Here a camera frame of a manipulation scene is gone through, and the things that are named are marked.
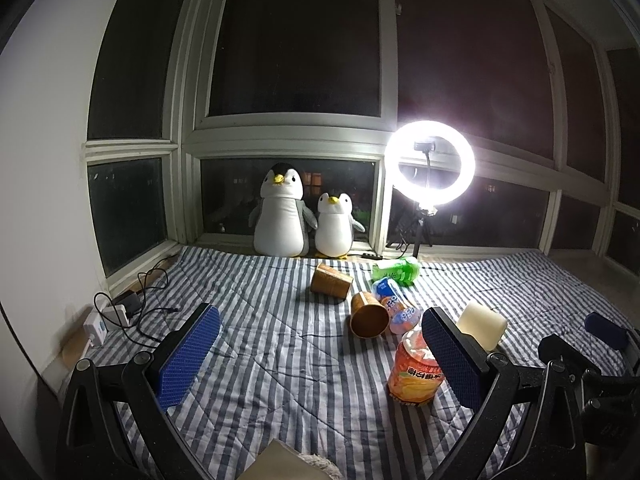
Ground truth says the small penguin plush toy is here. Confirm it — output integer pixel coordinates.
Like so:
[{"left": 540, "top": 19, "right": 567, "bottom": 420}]
[{"left": 314, "top": 192, "right": 367, "bottom": 260}]

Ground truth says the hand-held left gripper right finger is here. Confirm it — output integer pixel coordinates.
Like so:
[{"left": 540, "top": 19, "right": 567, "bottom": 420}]
[{"left": 421, "top": 306, "right": 585, "bottom": 480}]

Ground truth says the striped blanket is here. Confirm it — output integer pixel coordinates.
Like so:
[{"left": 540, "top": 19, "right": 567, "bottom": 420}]
[{"left": 42, "top": 245, "right": 640, "bottom": 480}]

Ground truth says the white power strip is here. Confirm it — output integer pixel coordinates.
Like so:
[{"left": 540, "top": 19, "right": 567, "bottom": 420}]
[{"left": 82, "top": 302, "right": 132, "bottom": 348}]

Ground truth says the white window frame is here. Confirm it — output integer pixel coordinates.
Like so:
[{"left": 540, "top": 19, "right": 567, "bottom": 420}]
[{"left": 82, "top": 0, "right": 640, "bottom": 292}]

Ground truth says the green plastic bottle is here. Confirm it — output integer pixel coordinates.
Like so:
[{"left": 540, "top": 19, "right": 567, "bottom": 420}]
[{"left": 371, "top": 256, "right": 421, "bottom": 287}]

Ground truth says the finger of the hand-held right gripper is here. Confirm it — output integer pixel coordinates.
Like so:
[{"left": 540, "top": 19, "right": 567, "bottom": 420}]
[
  {"left": 585, "top": 311, "right": 630, "bottom": 353},
  {"left": 538, "top": 333, "right": 587, "bottom": 376}
]

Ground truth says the large penguin plush toy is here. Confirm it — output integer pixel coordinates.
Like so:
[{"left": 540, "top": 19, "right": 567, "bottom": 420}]
[{"left": 248, "top": 162, "right": 319, "bottom": 259}]

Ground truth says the black power adapter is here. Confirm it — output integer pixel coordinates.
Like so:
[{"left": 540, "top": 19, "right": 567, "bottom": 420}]
[{"left": 111, "top": 290, "right": 142, "bottom": 319}]

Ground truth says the orange drink cup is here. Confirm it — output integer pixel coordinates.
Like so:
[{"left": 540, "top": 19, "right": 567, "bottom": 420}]
[{"left": 388, "top": 329, "right": 446, "bottom": 405}]

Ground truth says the black cable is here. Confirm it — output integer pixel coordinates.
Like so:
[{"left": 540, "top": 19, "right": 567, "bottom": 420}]
[{"left": 93, "top": 269, "right": 182, "bottom": 346}]

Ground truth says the grey fluffy cloth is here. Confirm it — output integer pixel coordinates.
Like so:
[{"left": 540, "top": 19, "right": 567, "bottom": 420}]
[{"left": 294, "top": 452, "right": 347, "bottom": 480}]

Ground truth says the brown paper cup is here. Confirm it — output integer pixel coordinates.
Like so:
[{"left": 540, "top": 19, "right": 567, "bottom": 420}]
[
  {"left": 350, "top": 291, "right": 390, "bottom": 337},
  {"left": 310, "top": 263, "right": 354, "bottom": 302}
]

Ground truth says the cream white cup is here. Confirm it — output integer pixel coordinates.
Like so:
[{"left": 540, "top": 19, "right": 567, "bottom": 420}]
[{"left": 457, "top": 300, "right": 509, "bottom": 352}]

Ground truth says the black tripod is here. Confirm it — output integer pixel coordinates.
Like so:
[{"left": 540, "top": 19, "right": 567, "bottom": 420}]
[{"left": 385, "top": 206, "right": 434, "bottom": 261}]

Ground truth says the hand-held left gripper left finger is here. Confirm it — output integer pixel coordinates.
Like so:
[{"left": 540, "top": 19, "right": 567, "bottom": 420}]
[{"left": 55, "top": 302, "right": 221, "bottom": 480}]

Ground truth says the blue and orange bottle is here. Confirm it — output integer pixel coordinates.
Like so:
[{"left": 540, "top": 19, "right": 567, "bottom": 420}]
[{"left": 371, "top": 277, "right": 422, "bottom": 336}]

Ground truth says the black phone clamp gooseneck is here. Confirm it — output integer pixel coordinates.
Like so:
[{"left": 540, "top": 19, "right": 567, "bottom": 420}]
[{"left": 412, "top": 140, "right": 437, "bottom": 202}]

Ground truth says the ring light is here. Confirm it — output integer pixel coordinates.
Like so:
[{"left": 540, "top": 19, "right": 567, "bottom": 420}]
[{"left": 384, "top": 120, "right": 476, "bottom": 209}]

